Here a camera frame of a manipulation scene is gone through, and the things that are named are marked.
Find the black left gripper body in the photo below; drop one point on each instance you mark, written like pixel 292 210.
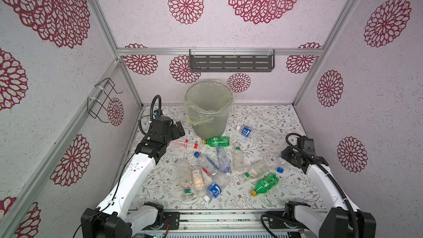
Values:
pixel 174 134

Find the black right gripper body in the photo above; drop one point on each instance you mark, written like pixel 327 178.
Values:
pixel 287 153

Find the green bottle yellow cap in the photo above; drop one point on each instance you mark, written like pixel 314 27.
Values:
pixel 223 141
pixel 264 185

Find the clear bottle green red cap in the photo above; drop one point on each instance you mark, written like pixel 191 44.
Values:
pixel 184 178

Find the bottle with yellow label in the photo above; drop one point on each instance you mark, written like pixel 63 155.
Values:
pixel 198 181

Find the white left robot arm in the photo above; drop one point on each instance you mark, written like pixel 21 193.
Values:
pixel 111 218

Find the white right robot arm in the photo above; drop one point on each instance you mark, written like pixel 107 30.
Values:
pixel 344 219

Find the grey bin with liner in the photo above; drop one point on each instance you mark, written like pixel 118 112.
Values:
pixel 207 105

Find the small blue cap bottle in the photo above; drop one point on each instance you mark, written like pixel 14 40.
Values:
pixel 282 165

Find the clear bottle blue cap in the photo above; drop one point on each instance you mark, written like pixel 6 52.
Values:
pixel 207 164

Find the clear bottle blue label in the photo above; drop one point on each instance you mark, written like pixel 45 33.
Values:
pixel 248 132

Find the clear crushed water bottle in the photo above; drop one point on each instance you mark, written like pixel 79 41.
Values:
pixel 224 164

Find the clear bottle white cap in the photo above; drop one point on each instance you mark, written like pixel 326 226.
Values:
pixel 237 157

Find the bottle blue label white cap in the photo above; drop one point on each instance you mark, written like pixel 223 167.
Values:
pixel 219 182

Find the black wire wall rack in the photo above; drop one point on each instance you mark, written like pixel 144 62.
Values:
pixel 96 104

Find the grey slotted wall shelf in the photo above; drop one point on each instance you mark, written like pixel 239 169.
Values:
pixel 231 63

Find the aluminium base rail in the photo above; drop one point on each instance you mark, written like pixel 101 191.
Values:
pixel 234 223

